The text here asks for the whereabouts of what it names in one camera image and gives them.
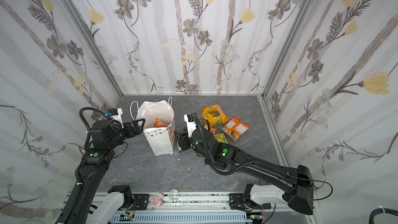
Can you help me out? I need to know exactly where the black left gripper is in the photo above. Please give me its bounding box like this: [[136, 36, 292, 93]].
[[106, 118, 145, 149]]

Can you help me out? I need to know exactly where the white cartoon paper bag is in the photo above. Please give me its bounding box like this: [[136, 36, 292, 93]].
[[130, 97, 175, 156]]

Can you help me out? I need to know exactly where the purple snack pack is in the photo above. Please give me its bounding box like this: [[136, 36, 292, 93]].
[[175, 132, 183, 152]]

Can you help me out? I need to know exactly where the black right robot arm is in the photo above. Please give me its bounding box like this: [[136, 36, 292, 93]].
[[178, 113, 317, 215]]

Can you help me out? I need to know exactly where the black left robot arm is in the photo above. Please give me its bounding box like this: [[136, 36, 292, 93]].
[[56, 107, 146, 224]]

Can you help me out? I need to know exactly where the yellow green Fox candy bag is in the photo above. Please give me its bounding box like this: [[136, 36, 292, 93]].
[[214, 133, 229, 144]]

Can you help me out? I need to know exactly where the yellow mango snack bag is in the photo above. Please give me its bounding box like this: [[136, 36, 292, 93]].
[[202, 104, 229, 127]]

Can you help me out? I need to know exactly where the orange white snack pack right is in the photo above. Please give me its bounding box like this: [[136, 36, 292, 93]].
[[221, 116, 250, 142]]

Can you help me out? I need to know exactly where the clear plastic ball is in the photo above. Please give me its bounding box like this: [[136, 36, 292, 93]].
[[168, 189, 180, 202]]

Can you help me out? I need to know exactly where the pink toy figure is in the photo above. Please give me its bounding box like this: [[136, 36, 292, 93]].
[[151, 192, 164, 208]]

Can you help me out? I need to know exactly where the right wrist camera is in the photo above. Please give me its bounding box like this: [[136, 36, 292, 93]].
[[184, 113, 197, 138]]

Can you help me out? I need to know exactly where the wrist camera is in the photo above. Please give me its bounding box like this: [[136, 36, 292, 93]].
[[184, 113, 197, 138], [106, 108, 123, 128]]

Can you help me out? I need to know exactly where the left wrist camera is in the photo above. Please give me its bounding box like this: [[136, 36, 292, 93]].
[[106, 108, 123, 128]]

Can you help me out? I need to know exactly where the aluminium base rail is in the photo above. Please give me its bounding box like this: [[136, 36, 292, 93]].
[[58, 191, 312, 214]]

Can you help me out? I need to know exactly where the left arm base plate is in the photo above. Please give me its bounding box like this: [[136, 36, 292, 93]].
[[121, 194, 149, 211]]

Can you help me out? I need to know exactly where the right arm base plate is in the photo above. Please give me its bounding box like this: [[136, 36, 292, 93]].
[[229, 193, 272, 212]]

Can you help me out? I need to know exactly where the white vented cable duct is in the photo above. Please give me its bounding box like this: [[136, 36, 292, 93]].
[[108, 212, 253, 224]]

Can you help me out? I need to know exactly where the black corrugated hose corner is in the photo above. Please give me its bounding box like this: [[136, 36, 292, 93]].
[[368, 206, 398, 224]]

